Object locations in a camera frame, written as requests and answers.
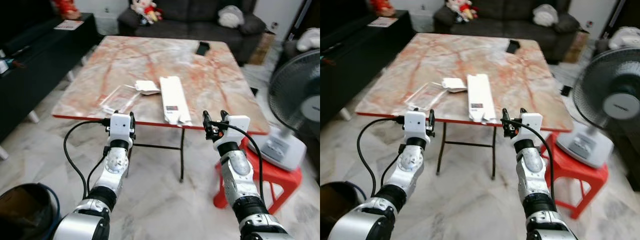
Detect black rubbish bin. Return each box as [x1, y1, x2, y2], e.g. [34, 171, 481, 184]
[320, 180, 369, 240]
[0, 182, 61, 240]

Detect clear plastic tray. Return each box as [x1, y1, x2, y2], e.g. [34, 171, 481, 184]
[99, 83, 139, 115]
[405, 81, 446, 112]

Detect long white carton box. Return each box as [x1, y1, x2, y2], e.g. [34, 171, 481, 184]
[158, 75, 194, 127]
[466, 73, 499, 124]

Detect marble pattern folding table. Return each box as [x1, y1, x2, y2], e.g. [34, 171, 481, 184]
[354, 32, 575, 181]
[51, 34, 271, 184]

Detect black and white table fan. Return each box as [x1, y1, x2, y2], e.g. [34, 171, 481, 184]
[554, 47, 640, 170]
[259, 49, 321, 172]

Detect brown cardboard box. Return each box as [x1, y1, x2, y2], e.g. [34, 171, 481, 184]
[248, 32, 271, 66]
[562, 30, 590, 64]

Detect red plastic stool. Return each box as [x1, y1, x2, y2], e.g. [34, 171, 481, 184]
[539, 132, 610, 220]
[213, 137, 304, 215]

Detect dark grey sofa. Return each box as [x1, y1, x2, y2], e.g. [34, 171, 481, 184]
[117, 0, 267, 64]
[432, 0, 582, 64]

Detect black low cabinet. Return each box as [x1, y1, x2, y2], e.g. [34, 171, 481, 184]
[0, 13, 101, 162]
[320, 9, 416, 127]

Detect dark grey loveseat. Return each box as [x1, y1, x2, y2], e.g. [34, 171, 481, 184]
[282, 30, 321, 71]
[594, 30, 640, 192]

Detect lace covered side table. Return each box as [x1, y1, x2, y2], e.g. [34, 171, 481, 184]
[409, 9, 436, 33]
[94, 12, 121, 36]

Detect small grey totoro plush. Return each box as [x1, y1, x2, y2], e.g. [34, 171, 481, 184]
[217, 5, 246, 29]
[531, 4, 560, 27]

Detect white and red booklet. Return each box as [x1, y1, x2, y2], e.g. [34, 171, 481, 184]
[53, 19, 85, 31]
[367, 16, 400, 28]

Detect cartoon boy plush doll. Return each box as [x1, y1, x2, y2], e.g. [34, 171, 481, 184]
[446, 0, 479, 23]
[130, 0, 164, 25]

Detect large grey totoro plush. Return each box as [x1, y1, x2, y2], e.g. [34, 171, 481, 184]
[295, 27, 321, 53]
[608, 26, 640, 51]

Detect red and gold figurine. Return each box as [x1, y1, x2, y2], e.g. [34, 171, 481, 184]
[52, 0, 82, 21]
[368, 0, 396, 18]

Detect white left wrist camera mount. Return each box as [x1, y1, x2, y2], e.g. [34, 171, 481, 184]
[108, 113, 132, 143]
[403, 110, 429, 140]

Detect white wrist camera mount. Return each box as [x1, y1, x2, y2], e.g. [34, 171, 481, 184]
[213, 114, 251, 151]
[108, 113, 132, 143]
[514, 112, 544, 147]
[403, 110, 429, 140]

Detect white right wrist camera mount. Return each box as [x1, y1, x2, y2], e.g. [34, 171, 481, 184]
[514, 112, 544, 147]
[213, 114, 251, 151]

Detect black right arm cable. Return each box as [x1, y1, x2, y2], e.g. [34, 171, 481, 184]
[502, 118, 556, 202]
[209, 119, 265, 202]

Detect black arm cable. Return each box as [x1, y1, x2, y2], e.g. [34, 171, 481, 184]
[356, 115, 406, 199]
[63, 118, 112, 202]
[502, 118, 556, 202]
[209, 119, 265, 202]

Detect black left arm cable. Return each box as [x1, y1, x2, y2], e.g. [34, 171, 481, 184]
[356, 115, 406, 199]
[63, 118, 112, 202]

